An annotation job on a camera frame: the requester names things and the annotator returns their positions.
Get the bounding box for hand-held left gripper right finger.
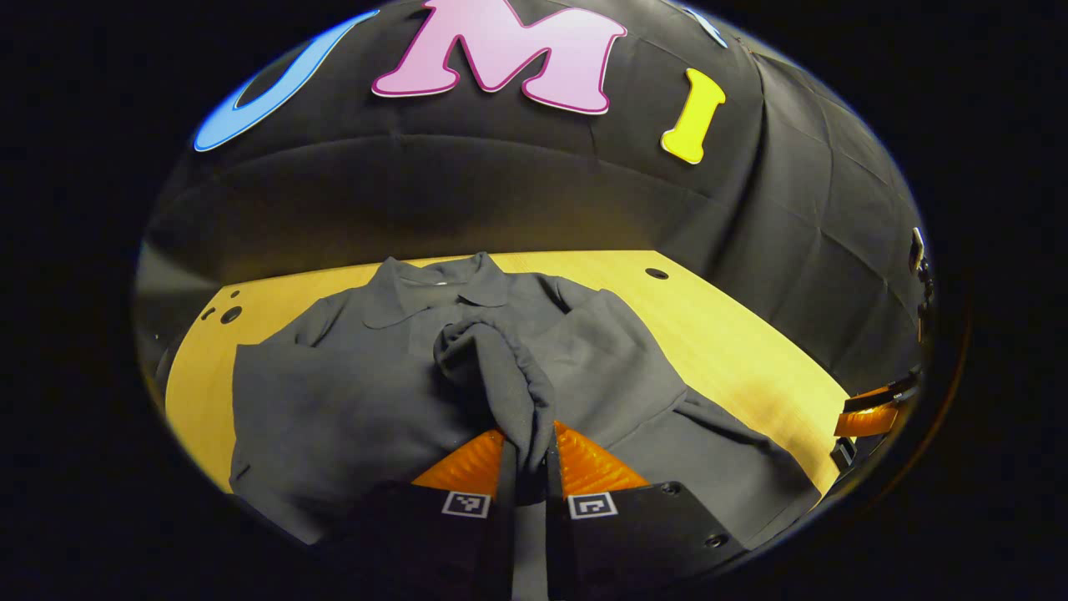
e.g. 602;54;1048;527
545;419;749;601

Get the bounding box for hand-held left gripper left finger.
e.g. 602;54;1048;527
321;427;512;601

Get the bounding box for grey collared shirt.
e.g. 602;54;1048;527
229;250;824;552

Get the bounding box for black backdrop cloth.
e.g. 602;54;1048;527
133;0;937;402

